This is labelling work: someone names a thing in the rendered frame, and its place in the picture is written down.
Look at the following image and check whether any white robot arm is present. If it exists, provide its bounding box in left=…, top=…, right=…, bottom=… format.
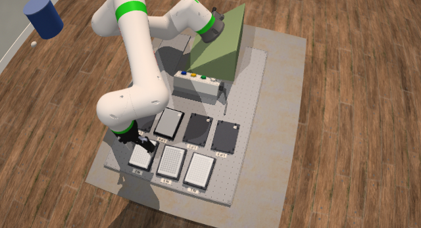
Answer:
left=91, top=0, right=224, bottom=140

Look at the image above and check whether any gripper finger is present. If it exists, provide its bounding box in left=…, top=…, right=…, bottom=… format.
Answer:
left=119, top=139, right=133, bottom=150
left=132, top=136, right=155, bottom=157

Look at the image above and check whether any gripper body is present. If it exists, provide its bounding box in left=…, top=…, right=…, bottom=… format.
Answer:
left=123, top=129, right=141, bottom=142

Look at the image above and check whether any white button panel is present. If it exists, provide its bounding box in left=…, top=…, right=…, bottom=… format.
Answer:
left=173, top=71, right=228, bottom=115

